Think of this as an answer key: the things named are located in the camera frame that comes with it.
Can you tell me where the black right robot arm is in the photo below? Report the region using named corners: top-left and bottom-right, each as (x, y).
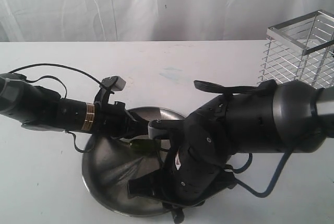
top-left (128, 80), bottom-right (333, 223)

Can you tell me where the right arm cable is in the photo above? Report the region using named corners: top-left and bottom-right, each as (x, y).
top-left (193, 79), bottom-right (301, 198)

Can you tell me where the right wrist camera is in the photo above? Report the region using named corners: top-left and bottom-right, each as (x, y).
top-left (148, 120), bottom-right (184, 139)

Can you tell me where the round steel plate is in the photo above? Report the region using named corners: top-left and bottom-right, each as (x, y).
top-left (81, 106), bottom-right (207, 213)

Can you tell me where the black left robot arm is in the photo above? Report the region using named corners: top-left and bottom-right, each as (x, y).
top-left (1, 73), bottom-right (148, 139)

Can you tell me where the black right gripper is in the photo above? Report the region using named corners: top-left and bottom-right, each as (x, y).
top-left (127, 140), bottom-right (235, 221)

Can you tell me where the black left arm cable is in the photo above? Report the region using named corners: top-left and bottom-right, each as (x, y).
top-left (7, 63), bottom-right (105, 154)

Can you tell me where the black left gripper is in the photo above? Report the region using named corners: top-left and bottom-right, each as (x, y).
top-left (90, 101), bottom-right (149, 139)

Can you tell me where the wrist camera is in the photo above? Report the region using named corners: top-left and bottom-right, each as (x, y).
top-left (101, 76), bottom-right (126, 92)
top-left (148, 120), bottom-right (184, 139)

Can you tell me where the chrome wire utensil holder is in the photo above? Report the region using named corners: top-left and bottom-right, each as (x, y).
top-left (258, 9), bottom-right (333, 88)

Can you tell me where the green chili pepper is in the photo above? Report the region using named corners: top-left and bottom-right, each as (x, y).
top-left (129, 139), bottom-right (161, 154)

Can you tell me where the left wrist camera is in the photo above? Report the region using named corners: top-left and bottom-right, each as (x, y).
top-left (101, 76), bottom-right (126, 92)

